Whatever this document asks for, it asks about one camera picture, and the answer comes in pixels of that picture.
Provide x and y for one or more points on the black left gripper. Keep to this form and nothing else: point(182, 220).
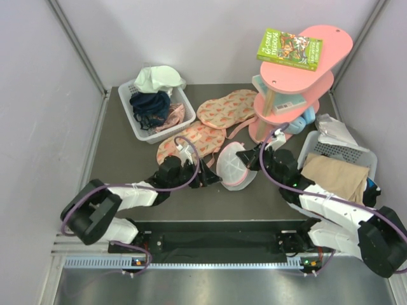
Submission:
point(206, 177)

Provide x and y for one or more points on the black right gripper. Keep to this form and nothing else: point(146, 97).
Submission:
point(250, 158)

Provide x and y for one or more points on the white mesh pink-trim laundry bag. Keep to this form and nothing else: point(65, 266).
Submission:
point(233, 173)

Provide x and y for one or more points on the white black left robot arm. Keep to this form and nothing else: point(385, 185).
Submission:
point(91, 215)

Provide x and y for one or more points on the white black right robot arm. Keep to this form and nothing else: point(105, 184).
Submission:
point(375, 236)

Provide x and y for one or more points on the peach patterned eye mask lower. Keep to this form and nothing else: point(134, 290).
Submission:
point(207, 140)

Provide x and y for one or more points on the peach patterned eye mask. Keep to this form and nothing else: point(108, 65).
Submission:
point(207, 140)
point(222, 113)

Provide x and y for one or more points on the peach patterned eye mask upper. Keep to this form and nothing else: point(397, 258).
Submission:
point(222, 113)

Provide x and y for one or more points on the light blue headphones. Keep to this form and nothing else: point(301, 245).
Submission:
point(298, 125)

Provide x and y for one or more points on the white plastic basket right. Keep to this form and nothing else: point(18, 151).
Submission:
point(358, 157)

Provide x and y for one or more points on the white plastic basket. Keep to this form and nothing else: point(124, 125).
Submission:
point(150, 136)
point(358, 157)

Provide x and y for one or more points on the light blue book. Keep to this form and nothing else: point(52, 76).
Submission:
point(282, 102)

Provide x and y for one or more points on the pink lace garment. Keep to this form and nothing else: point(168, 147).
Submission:
point(175, 117)

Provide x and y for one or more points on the pink three-tier wooden shelf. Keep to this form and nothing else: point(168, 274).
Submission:
point(337, 44)

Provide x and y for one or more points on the navy lace garment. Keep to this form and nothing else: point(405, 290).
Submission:
point(150, 110)

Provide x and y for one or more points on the beige folded garment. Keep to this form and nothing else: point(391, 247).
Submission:
point(341, 178)

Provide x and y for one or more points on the white plastic basket left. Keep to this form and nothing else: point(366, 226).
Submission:
point(150, 136)

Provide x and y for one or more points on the green treehouse book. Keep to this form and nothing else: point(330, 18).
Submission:
point(283, 48)

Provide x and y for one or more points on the black blue garment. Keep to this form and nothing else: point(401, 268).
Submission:
point(371, 193)

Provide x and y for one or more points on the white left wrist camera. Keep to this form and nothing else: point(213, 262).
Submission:
point(186, 154)

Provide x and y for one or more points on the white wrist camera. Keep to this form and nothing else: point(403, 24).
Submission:
point(277, 141)
point(186, 154)

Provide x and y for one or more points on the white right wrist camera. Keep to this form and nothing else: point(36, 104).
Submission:
point(277, 141)

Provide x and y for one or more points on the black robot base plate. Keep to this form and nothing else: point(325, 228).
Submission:
point(224, 241)

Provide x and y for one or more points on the grey slotted cable duct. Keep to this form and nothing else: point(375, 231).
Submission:
point(133, 263)

